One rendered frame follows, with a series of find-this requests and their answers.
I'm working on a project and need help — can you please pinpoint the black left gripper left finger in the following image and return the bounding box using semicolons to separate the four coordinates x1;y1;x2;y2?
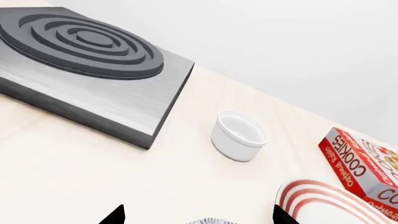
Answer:
98;203;126;224

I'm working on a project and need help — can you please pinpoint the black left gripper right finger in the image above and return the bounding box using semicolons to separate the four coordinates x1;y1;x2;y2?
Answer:
272;204;300;224

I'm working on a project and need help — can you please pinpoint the white plate with red rings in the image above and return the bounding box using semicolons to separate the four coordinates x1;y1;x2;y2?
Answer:
275;179;398;224

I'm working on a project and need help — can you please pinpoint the black bowl with striped rim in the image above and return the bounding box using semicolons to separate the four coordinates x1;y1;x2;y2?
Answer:
183;217;240;224

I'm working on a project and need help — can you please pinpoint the white ceramic ramekin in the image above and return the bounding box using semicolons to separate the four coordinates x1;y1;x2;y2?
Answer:
211;108;269;162

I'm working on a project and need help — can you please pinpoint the red oatmeal raisin cookies box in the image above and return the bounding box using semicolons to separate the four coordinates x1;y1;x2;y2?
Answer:
318;126;398;222

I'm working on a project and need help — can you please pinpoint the grey flat stove burner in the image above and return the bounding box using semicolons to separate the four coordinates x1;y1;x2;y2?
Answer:
0;6;196;151

